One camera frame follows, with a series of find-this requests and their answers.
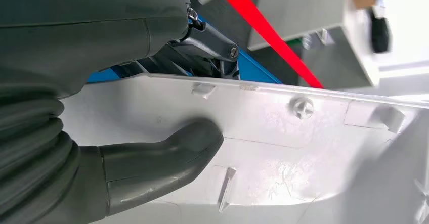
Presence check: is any blue metal shelf rack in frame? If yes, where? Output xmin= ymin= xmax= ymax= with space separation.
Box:
xmin=87 ymin=15 xmax=282 ymax=84

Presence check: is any red barrier belt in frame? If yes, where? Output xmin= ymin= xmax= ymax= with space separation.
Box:
xmin=210 ymin=0 xmax=325 ymax=90

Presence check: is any white table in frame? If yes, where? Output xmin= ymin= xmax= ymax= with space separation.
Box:
xmin=248 ymin=0 xmax=381 ymax=89

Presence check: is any black rounded object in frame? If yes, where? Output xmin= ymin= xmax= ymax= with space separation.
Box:
xmin=368 ymin=8 xmax=392 ymax=54

